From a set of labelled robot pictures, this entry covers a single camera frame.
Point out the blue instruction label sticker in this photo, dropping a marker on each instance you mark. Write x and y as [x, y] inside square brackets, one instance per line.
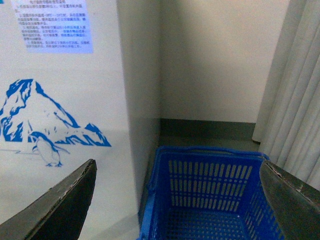
[54, 26]

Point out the blue plastic shopping basket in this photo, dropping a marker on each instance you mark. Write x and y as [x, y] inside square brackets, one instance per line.
[207, 193]

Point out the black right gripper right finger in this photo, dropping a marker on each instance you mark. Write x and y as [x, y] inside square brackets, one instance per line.
[296, 205]

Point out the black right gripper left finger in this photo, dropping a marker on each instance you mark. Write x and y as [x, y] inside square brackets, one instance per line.
[60, 213]

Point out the white blue chest freezer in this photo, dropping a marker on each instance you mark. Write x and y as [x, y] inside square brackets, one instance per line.
[57, 110]

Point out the white pleated curtain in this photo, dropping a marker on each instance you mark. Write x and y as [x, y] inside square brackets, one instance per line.
[288, 123]

